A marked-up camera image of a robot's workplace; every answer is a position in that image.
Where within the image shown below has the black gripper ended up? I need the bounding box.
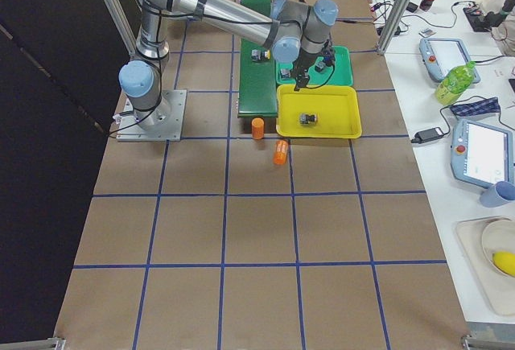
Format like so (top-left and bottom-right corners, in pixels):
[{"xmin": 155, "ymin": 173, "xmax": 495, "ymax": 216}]
[{"xmin": 294, "ymin": 47, "xmax": 320, "ymax": 92}]

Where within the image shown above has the yellow push button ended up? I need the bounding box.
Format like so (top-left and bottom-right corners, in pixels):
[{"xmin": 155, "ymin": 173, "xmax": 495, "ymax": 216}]
[
  {"xmin": 250, "ymin": 49, "xmax": 270, "ymax": 63},
  {"xmin": 299, "ymin": 113, "xmax": 318, "ymax": 126}
]

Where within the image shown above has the plain orange cylinder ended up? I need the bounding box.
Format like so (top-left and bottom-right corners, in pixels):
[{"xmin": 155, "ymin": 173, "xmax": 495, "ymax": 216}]
[{"xmin": 251, "ymin": 117, "xmax": 265, "ymax": 140}]

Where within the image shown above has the orange cylinder with white numbers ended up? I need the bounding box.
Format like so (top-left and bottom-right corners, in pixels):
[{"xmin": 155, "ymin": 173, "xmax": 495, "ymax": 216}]
[{"xmin": 273, "ymin": 139, "xmax": 289, "ymax": 165}]

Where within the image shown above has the green tray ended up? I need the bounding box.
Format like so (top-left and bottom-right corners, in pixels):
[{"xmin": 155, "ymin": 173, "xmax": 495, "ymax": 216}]
[{"xmin": 275, "ymin": 46, "xmax": 353, "ymax": 86}]

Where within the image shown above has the green conveyor belt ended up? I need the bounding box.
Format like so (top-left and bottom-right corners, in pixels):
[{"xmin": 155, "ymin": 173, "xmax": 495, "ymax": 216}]
[{"xmin": 236, "ymin": 0, "xmax": 278, "ymax": 120}]

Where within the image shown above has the yellow tray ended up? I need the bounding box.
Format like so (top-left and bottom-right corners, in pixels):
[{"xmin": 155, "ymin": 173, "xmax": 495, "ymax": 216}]
[{"xmin": 276, "ymin": 84, "xmax": 362, "ymax": 139}]

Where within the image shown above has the teach pendant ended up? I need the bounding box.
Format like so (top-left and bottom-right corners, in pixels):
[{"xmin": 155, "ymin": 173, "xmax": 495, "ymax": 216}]
[
  {"xmin": 451, "ymin": 119, "xmax": 514, "ymax": 188},
  {"xmin": 418, "ymin": 38, "xmax": 471, "ymax": 82}
]

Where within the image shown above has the black power adapter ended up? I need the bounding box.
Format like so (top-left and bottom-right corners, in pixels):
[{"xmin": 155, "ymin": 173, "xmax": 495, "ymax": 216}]
[{"xmin": 410, "ymin": 127, "xmax": 444, "ymax": 144}]

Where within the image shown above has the green drink bottle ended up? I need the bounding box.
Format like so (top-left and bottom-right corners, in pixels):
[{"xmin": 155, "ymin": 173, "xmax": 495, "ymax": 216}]
[{"xmin": 435, "ymin": 61, "xmax": 476, "ymax": 105}]

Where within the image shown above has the blue cup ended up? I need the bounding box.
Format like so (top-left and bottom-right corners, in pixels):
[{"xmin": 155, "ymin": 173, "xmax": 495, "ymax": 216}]
[{"xmin": 479, "ymin": 181, "xmax": 514, "ymax": 208}]

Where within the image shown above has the beige serving tray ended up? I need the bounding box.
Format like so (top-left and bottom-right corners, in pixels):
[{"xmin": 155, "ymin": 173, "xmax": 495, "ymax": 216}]
[{"xmin": 455, "ymin": 216, "xmax": 514, "ymax": 317}]

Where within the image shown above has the yellow banana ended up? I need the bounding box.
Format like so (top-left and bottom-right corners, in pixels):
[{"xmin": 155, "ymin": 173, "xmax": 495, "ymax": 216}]
[{"xmin": 492, "ymin": 251, "xmax": 515, "ymax": 277}]

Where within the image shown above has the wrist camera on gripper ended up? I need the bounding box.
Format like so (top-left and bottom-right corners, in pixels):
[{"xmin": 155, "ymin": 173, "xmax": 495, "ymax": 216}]
[{"xmin": 321, "ymin": 45, "xmax": 336, "ymax": 67}]

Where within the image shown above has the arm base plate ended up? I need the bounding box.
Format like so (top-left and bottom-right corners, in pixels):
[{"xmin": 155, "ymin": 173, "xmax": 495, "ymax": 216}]
[{"xmin": 114, "ymin": 89, "xmax": 187, "ymax": 142}]

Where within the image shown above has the aluminium frame post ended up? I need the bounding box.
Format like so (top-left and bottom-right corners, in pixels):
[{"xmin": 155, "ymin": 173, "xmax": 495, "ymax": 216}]
[{"xmin": 377, "ymin": 0, "xmax": 410, "ymax": 55}]

